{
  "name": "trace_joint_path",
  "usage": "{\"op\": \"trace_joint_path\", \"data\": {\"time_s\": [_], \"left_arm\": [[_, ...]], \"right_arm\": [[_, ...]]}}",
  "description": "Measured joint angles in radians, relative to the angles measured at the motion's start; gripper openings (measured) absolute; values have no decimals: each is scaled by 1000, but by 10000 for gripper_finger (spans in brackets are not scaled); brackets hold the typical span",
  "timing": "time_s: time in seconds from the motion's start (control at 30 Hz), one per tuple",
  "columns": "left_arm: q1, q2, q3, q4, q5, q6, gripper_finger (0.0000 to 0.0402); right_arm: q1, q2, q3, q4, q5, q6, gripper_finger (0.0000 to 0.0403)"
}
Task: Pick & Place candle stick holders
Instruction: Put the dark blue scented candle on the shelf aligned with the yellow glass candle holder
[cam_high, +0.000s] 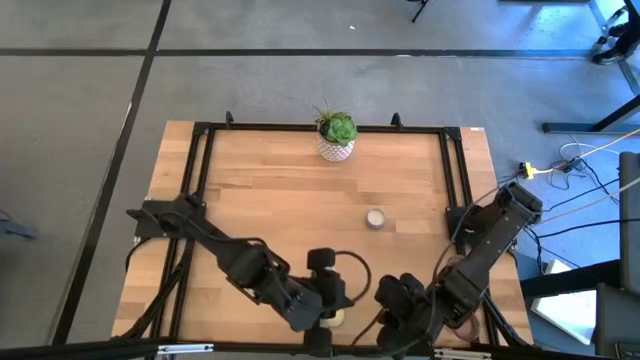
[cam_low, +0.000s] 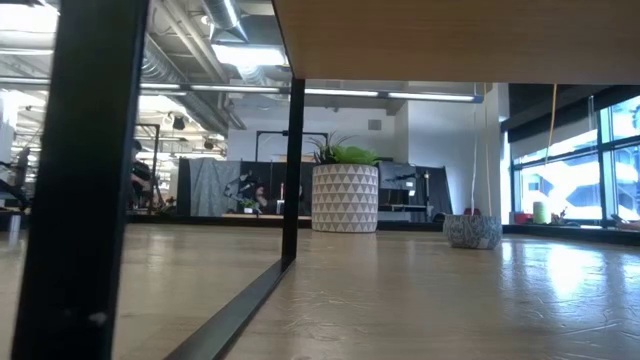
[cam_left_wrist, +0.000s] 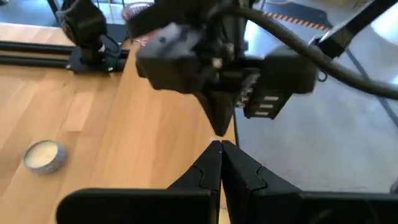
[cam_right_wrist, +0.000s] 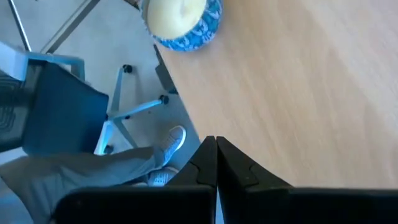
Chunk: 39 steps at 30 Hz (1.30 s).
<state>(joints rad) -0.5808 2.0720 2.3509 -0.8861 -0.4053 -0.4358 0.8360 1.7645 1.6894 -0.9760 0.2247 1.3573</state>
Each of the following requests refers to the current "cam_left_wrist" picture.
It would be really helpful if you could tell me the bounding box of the white tealight candle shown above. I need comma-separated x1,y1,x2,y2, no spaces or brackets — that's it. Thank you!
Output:
22,139,68,175

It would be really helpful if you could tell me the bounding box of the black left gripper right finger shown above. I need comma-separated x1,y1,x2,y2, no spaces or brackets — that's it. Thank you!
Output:
221,139,398,224

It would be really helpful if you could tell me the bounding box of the raised wooden board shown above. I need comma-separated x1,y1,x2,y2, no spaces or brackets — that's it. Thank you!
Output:
49,43,239,224

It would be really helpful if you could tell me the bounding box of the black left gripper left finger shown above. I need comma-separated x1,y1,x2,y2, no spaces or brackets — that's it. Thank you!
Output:
55,139,223,224

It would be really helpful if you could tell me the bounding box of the black metal table frame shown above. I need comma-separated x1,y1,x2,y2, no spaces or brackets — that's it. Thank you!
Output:
0,39,130,68

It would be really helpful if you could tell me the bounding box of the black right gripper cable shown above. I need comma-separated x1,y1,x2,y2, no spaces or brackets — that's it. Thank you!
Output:
231,6,398,100

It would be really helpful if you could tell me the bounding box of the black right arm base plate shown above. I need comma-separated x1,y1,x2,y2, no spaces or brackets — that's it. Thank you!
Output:
65,23,130,75

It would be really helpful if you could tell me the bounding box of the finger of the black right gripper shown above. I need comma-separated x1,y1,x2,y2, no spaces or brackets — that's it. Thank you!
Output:
195,93,223,138
217,93,235,138

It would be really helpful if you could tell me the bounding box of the black desk beam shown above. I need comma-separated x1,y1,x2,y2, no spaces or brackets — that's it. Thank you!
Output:
310,0,398,60

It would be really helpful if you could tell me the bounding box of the purple glass candle holder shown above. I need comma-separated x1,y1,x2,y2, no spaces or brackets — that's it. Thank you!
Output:
121,1,155,20

